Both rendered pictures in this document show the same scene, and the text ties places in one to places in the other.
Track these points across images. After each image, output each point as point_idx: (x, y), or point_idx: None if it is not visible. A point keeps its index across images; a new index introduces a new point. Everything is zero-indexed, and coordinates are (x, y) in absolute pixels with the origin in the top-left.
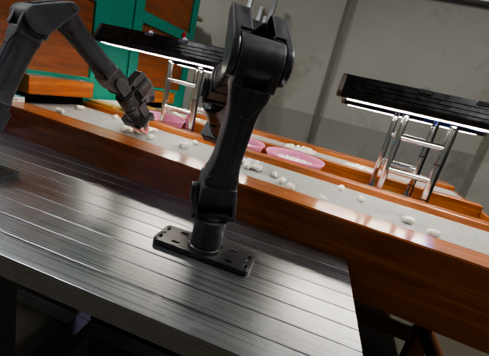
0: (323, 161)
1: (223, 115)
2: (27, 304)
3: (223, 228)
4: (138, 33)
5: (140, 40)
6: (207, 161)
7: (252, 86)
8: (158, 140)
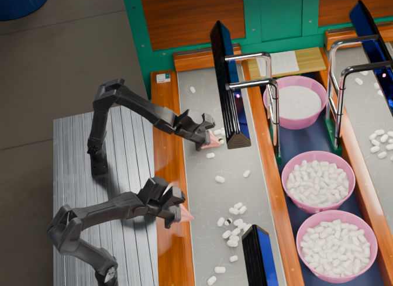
0: (360, 272)
1: (145, 213)
2: None
3: (102, 282)
4: (220, 54)
5: (217, 64)
6: (207, 211)
7: None
8: (218, 159)
